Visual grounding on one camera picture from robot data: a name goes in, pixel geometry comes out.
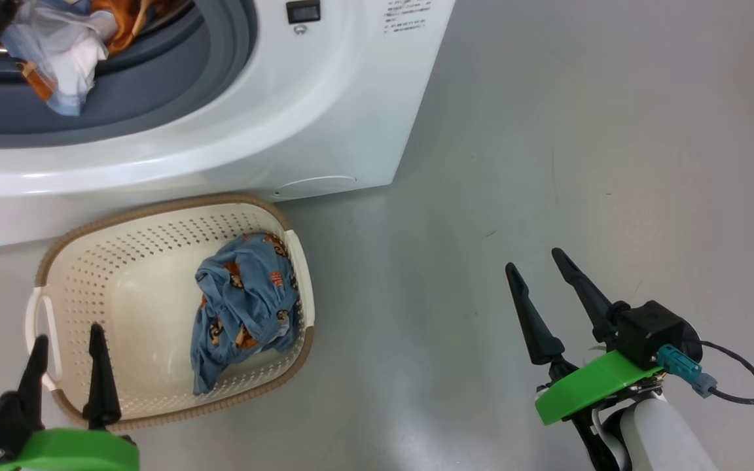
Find cream perforated laundry basket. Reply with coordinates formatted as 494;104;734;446
25;194;315;430

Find blue bear-print garment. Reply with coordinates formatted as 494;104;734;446
192;234;300;395

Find round white filter cover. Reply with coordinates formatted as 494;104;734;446
272;175;358;199

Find thin black cable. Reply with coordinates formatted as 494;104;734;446
701;340;754;471

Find cream and blue garment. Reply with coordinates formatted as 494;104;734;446
1;0;175;117

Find teal cable connector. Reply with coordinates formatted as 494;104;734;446
656;345;718;398

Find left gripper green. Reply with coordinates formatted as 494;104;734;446
0;323;140;471

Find white front-load washing machine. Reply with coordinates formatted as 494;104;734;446
0;0;456;246

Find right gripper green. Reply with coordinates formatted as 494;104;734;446
505;248;666;426

